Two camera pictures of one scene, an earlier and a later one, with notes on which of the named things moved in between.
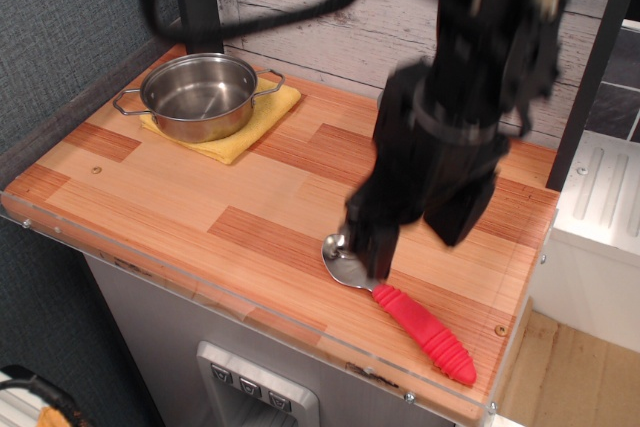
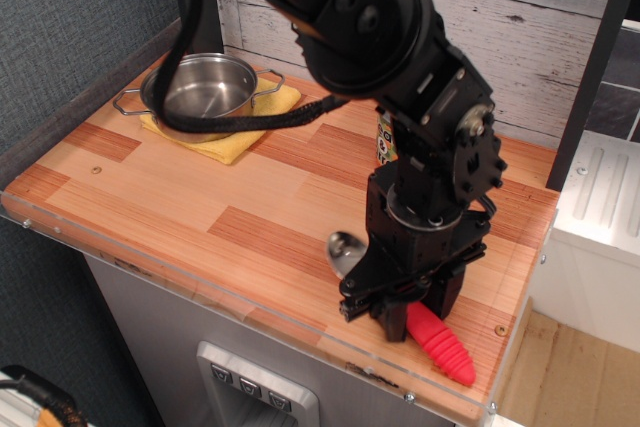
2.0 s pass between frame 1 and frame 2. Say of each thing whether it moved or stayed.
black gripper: moved
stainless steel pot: stayed
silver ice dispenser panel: stayed
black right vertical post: stayed
